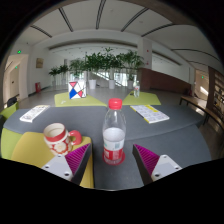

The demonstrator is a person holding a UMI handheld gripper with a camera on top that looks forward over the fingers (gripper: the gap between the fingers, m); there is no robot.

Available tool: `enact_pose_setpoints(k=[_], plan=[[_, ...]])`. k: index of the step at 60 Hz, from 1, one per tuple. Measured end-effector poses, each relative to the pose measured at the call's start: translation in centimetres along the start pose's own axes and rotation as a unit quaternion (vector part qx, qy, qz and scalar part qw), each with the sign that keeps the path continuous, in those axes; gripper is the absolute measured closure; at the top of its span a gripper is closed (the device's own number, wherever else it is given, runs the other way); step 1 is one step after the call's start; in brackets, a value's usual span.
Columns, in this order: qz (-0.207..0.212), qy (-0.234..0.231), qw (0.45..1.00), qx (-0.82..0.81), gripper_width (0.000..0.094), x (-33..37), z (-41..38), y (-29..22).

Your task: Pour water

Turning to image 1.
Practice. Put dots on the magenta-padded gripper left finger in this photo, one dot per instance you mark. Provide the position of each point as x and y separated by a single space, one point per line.
78 159

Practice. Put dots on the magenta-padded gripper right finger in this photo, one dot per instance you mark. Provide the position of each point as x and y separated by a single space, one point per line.
146 160

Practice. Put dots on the clear red-capped water bottle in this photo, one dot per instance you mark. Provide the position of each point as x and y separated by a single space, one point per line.
114 140

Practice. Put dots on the red and white patterned mug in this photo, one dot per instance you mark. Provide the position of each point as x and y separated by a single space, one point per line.
58 140

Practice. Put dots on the white booklet with yellow edge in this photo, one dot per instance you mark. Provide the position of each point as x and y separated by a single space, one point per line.
150 114

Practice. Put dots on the white printed booklet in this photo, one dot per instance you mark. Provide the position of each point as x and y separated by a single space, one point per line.
34 113

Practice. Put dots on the red white blue geometric box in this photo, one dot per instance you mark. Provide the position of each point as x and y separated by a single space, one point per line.
77 90

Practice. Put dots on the small clear plastic bottle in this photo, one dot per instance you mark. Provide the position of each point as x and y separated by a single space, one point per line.
136 90

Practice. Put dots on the wooden bench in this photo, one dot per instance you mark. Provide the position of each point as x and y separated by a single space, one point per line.
200 106

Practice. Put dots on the red fire extinguisher cabinet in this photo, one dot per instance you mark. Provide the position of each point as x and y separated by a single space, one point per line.
37 87

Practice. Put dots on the green upholstered chair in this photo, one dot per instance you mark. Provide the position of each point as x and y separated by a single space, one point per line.
8 111

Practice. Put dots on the black bag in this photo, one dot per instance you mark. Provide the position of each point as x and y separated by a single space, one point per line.
12 101

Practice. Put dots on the potted green plants group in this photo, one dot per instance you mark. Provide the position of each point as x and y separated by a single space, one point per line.
100 63

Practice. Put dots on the wooden shelf unit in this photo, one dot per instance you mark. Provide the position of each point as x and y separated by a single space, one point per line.
216 90

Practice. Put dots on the green exit sign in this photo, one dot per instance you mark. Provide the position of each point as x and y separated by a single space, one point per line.
19 51

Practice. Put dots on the framed wall picture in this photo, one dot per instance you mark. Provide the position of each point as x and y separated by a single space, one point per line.
39 63

